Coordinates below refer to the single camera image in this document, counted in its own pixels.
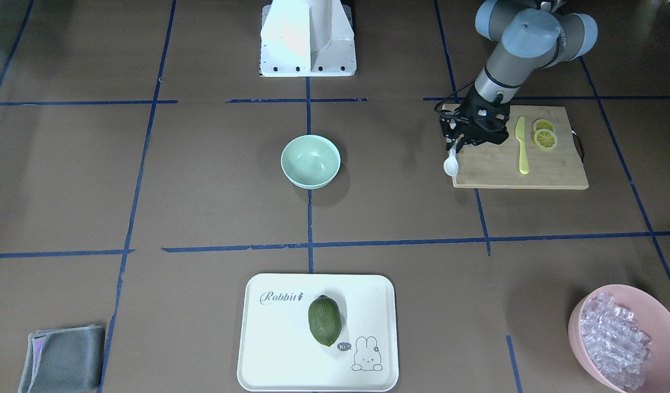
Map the pink bowl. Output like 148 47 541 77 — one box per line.
567 284 670 392

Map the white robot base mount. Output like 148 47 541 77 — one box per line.
259 1 357 78

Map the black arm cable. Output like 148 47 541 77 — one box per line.
434 76 477 115

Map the white plastic spoon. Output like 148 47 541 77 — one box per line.
443 139 459 177

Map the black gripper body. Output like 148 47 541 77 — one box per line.
457 96 510 145

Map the white rabbit tray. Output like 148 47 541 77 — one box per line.
237 273 400 392

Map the lemon slice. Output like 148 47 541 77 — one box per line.
533 118 555 132
534 128 558 151

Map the grey folded cloth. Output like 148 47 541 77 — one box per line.
18 324 105 392

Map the clear ice cubes pile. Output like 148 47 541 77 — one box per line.
579 293 652 391

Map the lower lemon slice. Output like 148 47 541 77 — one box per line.
534 128 558 151

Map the wooden cutting board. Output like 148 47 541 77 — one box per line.
451 105 589 190

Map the yellow plastic knife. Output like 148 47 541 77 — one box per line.
515 115 529 176

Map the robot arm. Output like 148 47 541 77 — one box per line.
439 1 599 152

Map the light green bowl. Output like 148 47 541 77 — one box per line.
280 135 342 190

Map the upper lemon slice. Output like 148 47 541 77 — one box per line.
533 118 555 132

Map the green avocado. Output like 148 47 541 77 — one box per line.
308 294 342 347

